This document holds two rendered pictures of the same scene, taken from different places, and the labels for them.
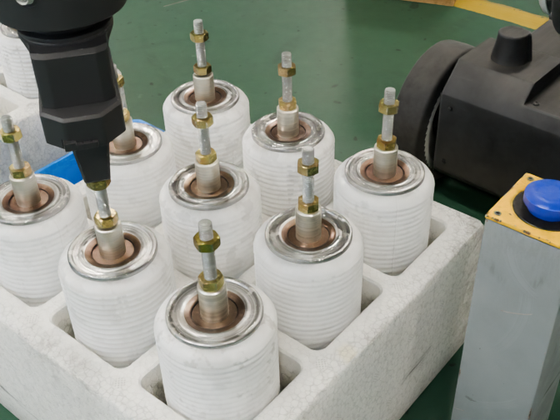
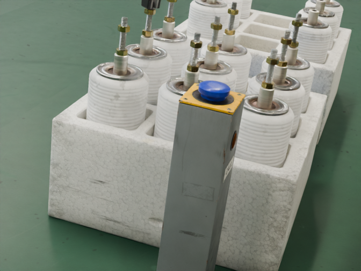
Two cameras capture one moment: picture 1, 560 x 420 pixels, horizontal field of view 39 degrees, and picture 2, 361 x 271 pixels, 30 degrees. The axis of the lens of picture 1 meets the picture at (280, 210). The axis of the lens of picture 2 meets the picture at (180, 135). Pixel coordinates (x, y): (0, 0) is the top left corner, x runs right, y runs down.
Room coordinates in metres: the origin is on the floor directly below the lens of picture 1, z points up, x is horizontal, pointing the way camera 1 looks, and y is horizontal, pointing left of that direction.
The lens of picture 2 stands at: (0.08, -0.90, 0.62)
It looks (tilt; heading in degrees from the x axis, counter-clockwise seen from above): 25 degrees down; 64
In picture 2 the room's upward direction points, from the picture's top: 8 degrees clockwise
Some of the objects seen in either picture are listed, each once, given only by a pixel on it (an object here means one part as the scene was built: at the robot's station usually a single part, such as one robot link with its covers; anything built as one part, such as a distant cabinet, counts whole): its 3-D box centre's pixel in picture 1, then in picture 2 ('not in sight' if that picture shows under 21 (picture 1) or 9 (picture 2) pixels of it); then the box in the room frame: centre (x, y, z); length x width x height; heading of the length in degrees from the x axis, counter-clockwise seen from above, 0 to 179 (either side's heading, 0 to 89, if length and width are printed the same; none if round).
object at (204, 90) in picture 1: (204, 87); (290, 55); (0.76, 0.08, 0.26); 0.02 x 0.02 x 0.03
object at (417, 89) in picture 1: (441, 111); not in sight; (0.97, -0.24, 0.10); 0.20 x 0.05 x 0.20; 137
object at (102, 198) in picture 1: (102, 201); (149, 22); (0.51, 0.14, 0.30); 0.01 x 0.01 x 0.08
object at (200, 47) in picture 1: (201, 53); (295, 34); (0.76, 0.08, 0.30); 0.01 x 0.01 x 0.08
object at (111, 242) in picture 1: (110, 238); (146, 45); (0.51, 0.14, 0.26); 0.02 x 0.02 x 0.03
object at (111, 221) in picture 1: (106, 217); (147, 32); (0.51, 0.14, 0.29); 0.02 x 0.02 x 0.01; 46
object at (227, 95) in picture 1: (205, 97); (289, 62); (0.76, 0.08, 0.25); 0.08 x 0.08 x 0.01
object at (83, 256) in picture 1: (112, 251); (145, 52); (0.51, 0.14, 0.25); 0.08 x 0.08 x 0.01
